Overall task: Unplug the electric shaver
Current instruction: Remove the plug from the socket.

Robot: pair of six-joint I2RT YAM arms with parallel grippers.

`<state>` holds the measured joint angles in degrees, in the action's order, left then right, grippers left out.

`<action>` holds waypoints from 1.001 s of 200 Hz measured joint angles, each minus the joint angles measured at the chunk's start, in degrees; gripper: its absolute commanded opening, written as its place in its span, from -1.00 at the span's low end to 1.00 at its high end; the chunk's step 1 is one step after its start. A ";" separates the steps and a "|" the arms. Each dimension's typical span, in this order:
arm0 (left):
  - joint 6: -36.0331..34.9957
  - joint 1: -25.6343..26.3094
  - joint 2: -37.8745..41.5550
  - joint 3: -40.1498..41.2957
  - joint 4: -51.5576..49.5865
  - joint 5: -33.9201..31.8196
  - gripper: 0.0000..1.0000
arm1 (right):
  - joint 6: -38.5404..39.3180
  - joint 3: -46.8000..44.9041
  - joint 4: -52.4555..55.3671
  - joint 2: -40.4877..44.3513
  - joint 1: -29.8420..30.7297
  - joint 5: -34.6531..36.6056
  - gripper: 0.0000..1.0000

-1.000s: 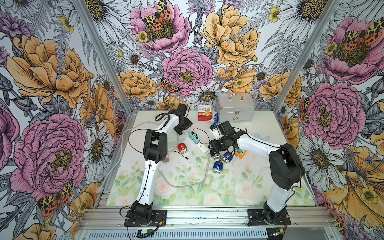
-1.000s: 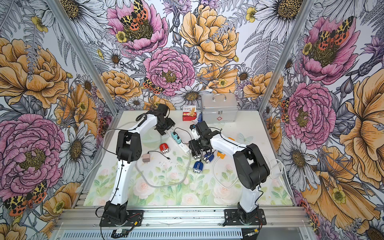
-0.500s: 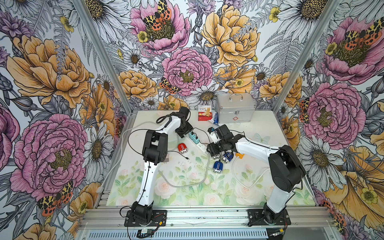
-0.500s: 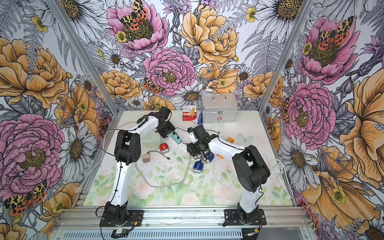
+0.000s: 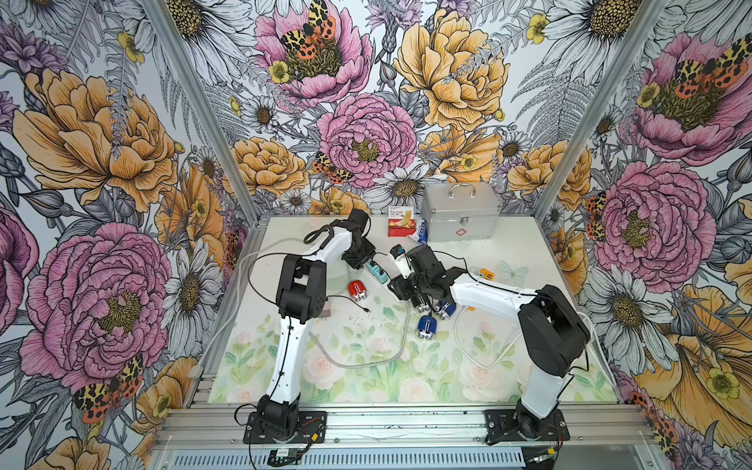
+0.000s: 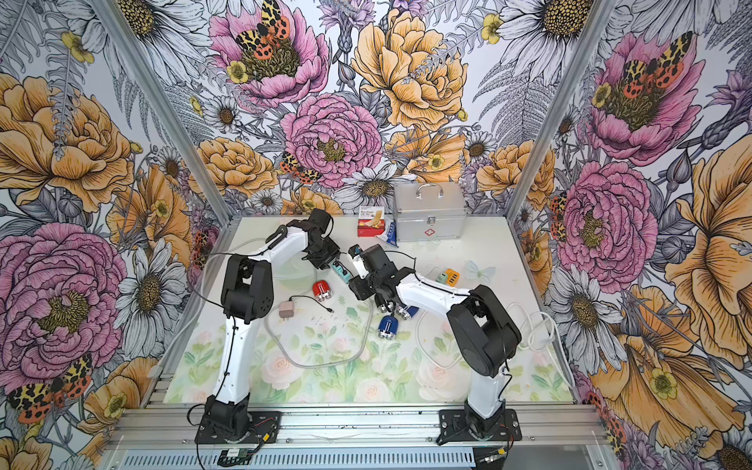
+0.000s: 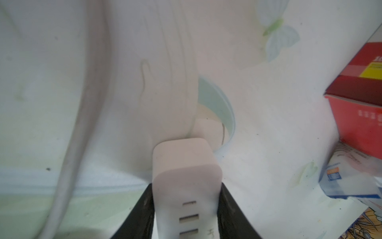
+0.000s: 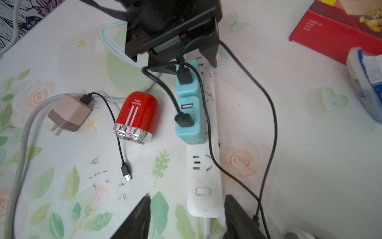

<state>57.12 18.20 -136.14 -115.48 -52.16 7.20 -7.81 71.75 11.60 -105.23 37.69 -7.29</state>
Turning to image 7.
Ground grey power strip cable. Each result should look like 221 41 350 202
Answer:
35 0 111 239

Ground white power strip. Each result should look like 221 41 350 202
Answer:
152 138 222 239

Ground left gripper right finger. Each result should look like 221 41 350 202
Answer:
217 183 262 239

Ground blue white packet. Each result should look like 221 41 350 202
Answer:
319 142 382 213

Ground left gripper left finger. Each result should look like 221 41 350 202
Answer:
111 184 155 239

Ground red cardboard box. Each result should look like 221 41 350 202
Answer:
324 27 382 158

